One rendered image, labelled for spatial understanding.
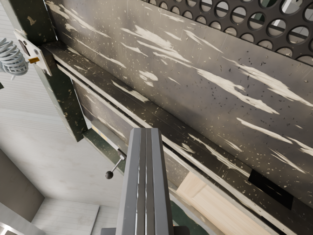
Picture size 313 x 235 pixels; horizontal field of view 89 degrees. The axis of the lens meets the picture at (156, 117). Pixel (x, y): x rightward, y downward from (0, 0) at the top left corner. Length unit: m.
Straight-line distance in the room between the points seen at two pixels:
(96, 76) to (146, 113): 0.22
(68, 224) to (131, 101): 9.86
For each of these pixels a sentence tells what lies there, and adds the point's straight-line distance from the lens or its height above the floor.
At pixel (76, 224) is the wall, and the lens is 10.09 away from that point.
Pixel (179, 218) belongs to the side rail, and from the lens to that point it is 0.97.
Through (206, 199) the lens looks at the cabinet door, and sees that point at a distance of 0.63.
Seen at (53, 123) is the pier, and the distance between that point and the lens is 4.70.
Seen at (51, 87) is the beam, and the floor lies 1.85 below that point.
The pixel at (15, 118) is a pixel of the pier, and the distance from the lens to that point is 5.24.
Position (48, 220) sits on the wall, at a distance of 10.56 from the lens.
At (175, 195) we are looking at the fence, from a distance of 0.73.
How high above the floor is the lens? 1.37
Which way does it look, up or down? 1 degrees down
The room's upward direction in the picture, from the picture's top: 81 degrees counter-clockwise
